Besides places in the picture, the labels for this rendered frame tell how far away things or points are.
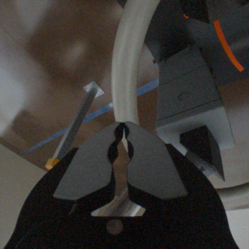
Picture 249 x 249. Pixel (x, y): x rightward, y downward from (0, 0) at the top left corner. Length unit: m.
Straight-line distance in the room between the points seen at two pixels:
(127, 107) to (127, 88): 0.02
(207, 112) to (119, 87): 0.68
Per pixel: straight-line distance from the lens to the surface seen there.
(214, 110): 0.80
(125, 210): 0.65
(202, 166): 0.81
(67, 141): 1.40
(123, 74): 0.16
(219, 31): 1.52
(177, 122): 0.84
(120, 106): 0.17
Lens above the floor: 1.41
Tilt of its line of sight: 39 degrees down
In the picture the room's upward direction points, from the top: 166 degrees counter-clockwise
